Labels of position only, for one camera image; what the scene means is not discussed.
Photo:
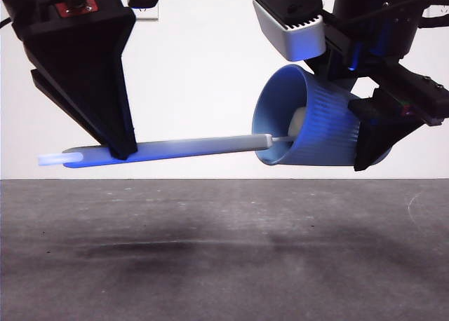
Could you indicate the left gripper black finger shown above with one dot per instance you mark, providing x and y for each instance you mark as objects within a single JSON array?
[
  {"x": 42, "y": 84},
  {"x": 87, "y": 72}
]

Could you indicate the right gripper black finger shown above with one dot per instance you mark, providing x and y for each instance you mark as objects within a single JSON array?
[
  {"x": 382, "y": 131},
  {"x": 333, "y": 70}
]

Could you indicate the blue ribbed plastic cup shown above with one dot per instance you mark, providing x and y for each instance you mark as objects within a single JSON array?
[{"x": 326, "y": 128}]

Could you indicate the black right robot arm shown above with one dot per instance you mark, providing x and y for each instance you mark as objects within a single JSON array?
[{"x": 379, "y": 26}]

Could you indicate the pale grey right camera box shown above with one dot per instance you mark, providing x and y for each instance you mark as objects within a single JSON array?
[{"x": 280, "y": 33}]

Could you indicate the white wall socket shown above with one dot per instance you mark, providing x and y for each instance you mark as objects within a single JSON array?
[
  {"x": 438, "y": 11},
  {"x": 147, "y": 13}
]

